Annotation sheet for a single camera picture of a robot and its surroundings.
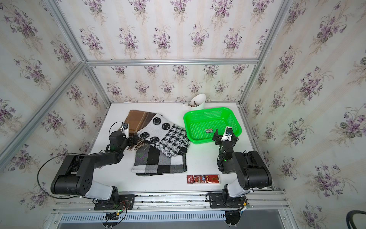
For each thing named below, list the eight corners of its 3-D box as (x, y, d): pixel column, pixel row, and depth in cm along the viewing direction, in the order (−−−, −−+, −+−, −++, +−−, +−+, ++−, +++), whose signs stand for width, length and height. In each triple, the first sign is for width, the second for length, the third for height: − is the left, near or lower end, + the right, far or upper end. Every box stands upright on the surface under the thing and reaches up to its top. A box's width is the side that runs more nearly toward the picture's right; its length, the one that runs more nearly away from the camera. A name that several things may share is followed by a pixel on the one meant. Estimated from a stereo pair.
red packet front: (187, 183, 81) (187, 182, 80) (186, 176, 84) (187, 174, 82) (219, 183, 81) (220, 182, 80) (218, 176, 84) (219, 174, 82)
